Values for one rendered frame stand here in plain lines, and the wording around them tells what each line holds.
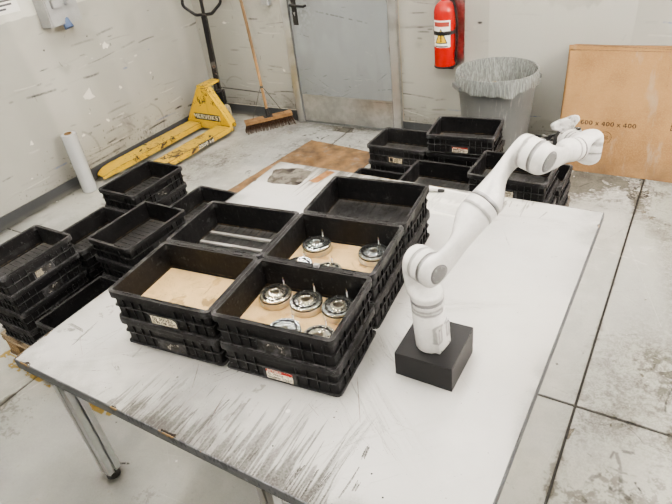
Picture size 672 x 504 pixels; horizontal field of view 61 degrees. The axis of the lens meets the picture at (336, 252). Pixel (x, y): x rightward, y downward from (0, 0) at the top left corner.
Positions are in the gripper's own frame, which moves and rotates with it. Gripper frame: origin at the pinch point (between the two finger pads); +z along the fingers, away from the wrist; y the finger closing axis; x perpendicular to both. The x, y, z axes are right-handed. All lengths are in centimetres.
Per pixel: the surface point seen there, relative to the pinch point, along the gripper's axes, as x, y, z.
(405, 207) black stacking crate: -10, -57, 13
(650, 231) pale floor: -102, 75, 116
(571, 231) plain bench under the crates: -39.9, -0.2, 6.4
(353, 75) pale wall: 35, -54, 305
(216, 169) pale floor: 6, -187, 266
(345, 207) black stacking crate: -3, -79, 18
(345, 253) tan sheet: -12, -83, -14
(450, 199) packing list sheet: -21, -37, 40
